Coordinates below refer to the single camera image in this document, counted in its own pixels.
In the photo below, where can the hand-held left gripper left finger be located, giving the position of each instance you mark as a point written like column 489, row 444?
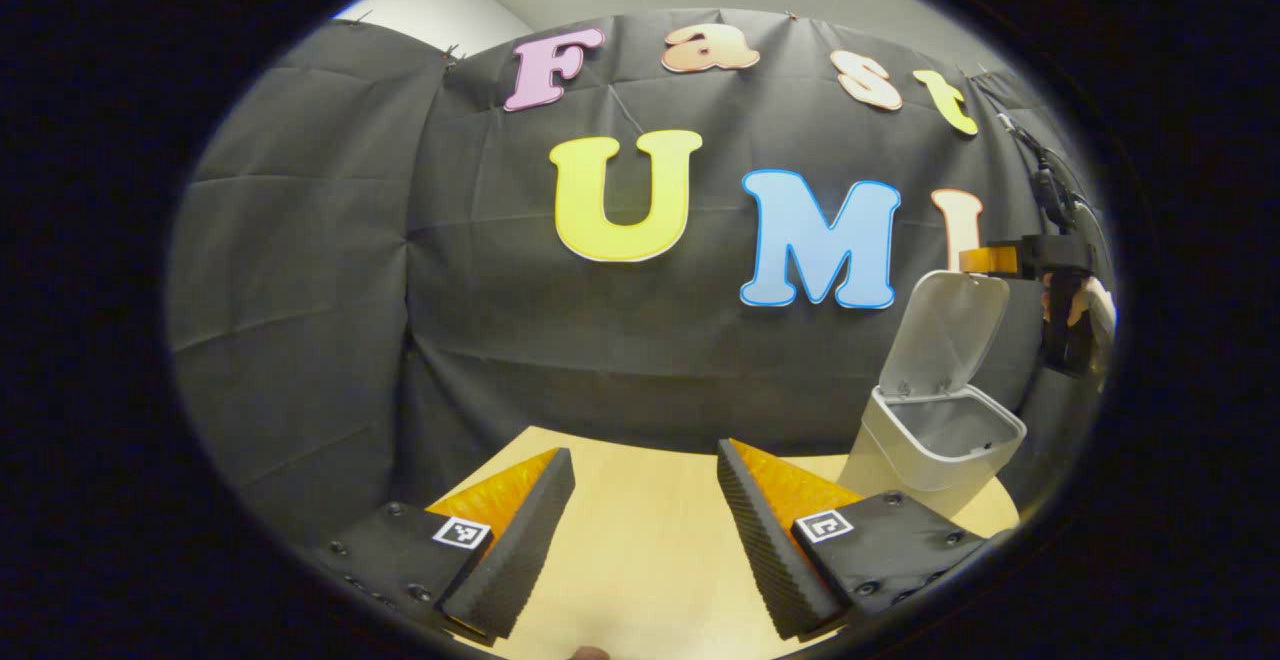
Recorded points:
column 520, row 550

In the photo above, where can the white desktop garbage bin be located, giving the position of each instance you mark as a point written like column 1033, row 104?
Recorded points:
column 950, row 330

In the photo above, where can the black backdrop cloth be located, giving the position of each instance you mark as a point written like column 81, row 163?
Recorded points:
column 400, row 290

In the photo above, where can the wooden desktop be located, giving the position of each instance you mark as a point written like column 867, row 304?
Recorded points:
column 640, row 540

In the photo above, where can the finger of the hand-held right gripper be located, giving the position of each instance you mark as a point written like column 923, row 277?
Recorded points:
column 990, row 260

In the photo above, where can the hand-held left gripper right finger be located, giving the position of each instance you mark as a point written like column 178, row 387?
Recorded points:
column 765, row 560

